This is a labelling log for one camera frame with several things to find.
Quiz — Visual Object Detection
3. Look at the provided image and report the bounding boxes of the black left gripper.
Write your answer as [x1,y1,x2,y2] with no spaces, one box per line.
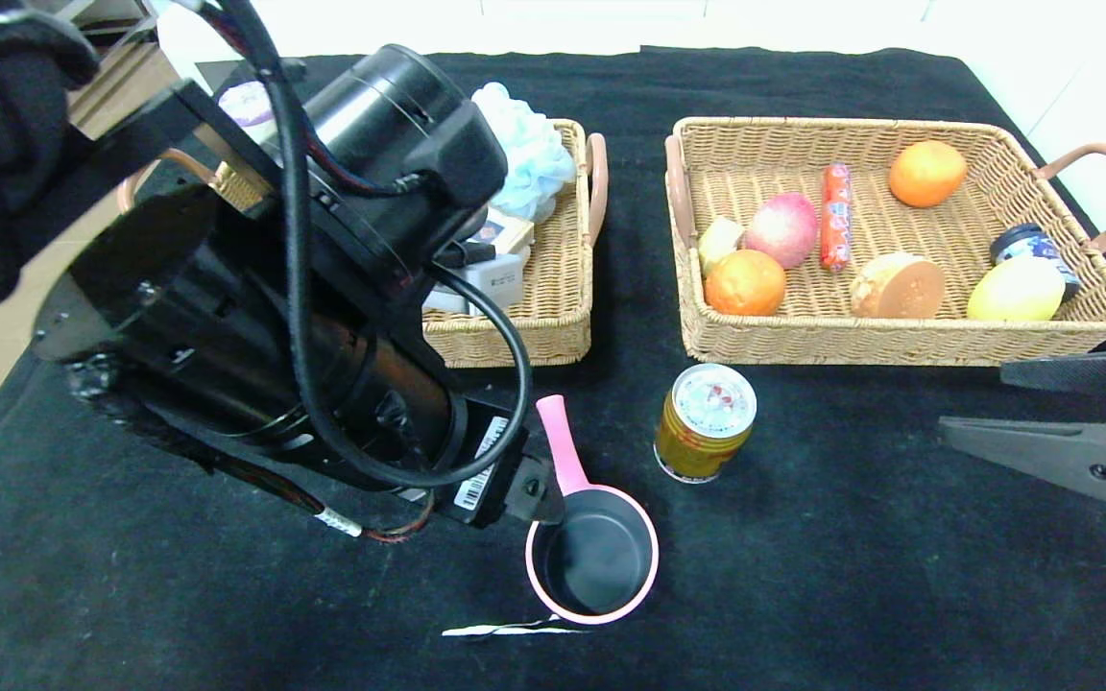
[432,394,566,529]

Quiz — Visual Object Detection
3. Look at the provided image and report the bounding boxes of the pink saucepan grey inside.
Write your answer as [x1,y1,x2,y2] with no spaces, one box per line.
[525,394,660,626]

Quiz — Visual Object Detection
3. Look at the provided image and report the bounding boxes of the gold drink can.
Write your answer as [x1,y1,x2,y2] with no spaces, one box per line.
[654,363,758,484]

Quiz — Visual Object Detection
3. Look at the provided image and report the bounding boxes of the gold white card box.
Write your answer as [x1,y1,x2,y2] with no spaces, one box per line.
[469,208,536,254]

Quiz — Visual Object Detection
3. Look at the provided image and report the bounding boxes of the orange sausage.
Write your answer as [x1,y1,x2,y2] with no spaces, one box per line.
[822,162,854,274]

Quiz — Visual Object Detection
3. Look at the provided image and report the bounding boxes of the brown bread roll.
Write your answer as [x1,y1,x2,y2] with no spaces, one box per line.
[849,252,948,320]

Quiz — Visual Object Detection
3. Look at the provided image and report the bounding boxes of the yellow lemon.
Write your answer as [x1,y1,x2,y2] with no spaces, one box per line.
[966,254,1068,322]

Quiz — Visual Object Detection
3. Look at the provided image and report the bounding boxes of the black tablecloth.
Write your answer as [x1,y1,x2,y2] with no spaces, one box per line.
[0,45,1106,691]

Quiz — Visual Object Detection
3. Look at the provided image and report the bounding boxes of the orange fruit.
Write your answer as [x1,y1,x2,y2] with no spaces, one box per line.
[889,140,968,209]
[704,249,788,318]

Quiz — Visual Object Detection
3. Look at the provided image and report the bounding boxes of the yellow green fruit slice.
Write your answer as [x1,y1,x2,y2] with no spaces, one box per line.
[697,217,747,276]

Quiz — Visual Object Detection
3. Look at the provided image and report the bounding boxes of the light blue bath loofah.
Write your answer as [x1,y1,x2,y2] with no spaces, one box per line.
[469,82,577,224]

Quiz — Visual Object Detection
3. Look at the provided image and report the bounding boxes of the red apple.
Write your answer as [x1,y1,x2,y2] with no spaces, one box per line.
[743,193,820,271]

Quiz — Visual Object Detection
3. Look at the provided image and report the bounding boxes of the beige bottle purple cap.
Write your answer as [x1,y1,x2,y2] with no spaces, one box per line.
[217,82,277,131]

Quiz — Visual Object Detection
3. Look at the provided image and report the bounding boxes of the white low table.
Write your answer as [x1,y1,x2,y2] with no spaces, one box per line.
[157,0,981,97]

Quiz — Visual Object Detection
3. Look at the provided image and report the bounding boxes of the blue white jar black lid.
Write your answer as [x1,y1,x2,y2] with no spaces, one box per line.
[990,223,1082,298]

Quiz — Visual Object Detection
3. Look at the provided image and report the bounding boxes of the wicker basket brown handles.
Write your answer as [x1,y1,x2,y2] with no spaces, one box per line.
[116,117,609,369]
[664,116,1106,368]

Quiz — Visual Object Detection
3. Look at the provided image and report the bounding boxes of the black left camera cable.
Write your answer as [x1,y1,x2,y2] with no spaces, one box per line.
[198,0,535,490]

